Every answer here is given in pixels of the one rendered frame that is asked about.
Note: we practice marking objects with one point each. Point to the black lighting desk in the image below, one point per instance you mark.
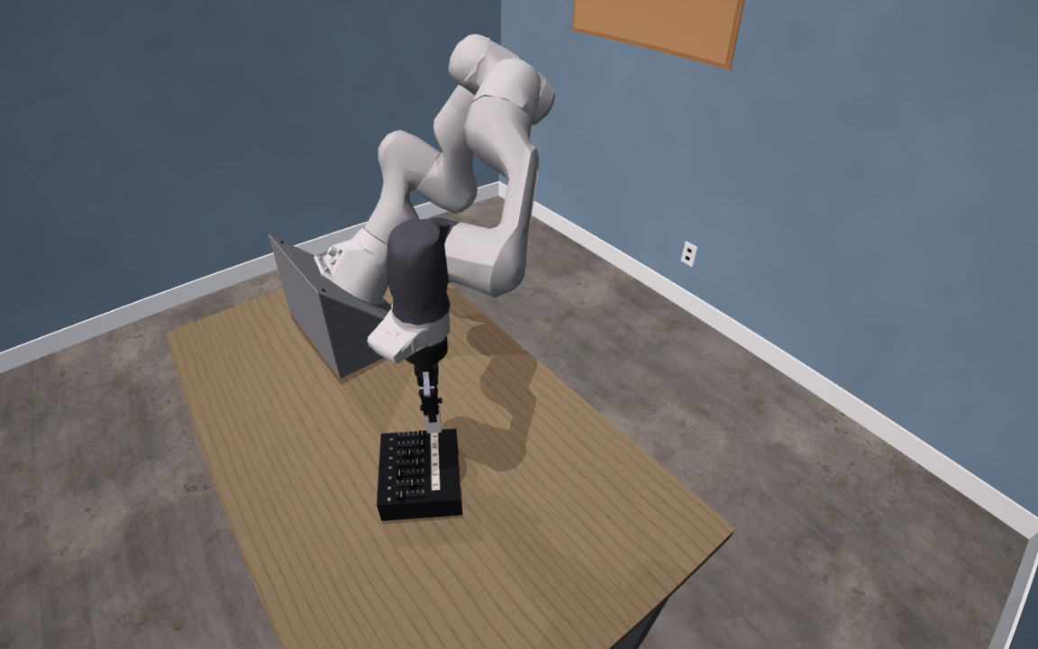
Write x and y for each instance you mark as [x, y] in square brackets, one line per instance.
[409, 488]

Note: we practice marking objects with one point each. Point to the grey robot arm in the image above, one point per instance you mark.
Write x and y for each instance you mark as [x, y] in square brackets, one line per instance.
[411, 254]

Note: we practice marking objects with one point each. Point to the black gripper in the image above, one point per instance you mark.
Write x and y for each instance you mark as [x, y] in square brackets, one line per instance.
[427, 375]

